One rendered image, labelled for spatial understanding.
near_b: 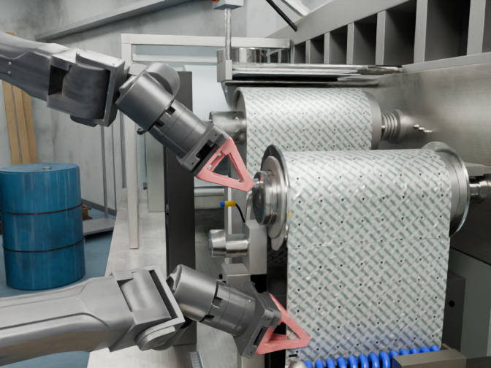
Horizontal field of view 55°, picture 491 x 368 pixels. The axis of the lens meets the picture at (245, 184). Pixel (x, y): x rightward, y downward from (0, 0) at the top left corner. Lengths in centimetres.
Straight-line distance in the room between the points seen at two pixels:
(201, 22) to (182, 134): 396
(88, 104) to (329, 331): 43
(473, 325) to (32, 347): 66
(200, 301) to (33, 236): 331
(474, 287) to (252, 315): 39
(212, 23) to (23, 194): 212
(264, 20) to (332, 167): 293
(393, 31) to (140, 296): 79
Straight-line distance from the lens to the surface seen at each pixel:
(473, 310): 87
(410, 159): 70
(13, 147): 726
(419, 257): 70
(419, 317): 74
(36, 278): 395
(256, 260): 69
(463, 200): 72
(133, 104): 60
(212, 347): 100
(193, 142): 60
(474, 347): 88
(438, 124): 90
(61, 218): 385
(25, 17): 797
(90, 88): 61
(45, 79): 63
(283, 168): 61
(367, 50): 125
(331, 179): 63
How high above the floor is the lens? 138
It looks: 9 degrees down
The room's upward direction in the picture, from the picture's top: straight up
